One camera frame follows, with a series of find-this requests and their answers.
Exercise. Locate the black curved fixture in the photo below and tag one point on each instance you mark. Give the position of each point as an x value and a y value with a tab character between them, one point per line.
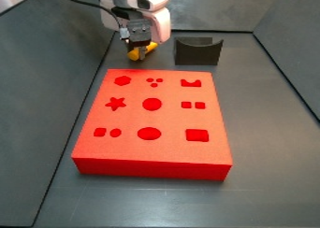
197	50

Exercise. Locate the yellow oval cylinder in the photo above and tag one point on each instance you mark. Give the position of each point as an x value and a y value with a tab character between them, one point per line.
139	53

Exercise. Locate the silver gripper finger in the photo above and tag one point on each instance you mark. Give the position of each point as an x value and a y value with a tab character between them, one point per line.
143	51

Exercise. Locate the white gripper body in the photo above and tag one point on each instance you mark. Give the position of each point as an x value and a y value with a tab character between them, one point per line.
121	11

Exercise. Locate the red foam shape board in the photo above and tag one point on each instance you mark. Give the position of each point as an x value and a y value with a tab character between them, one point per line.
155	126

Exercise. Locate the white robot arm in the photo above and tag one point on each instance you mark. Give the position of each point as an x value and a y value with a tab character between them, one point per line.
143	22

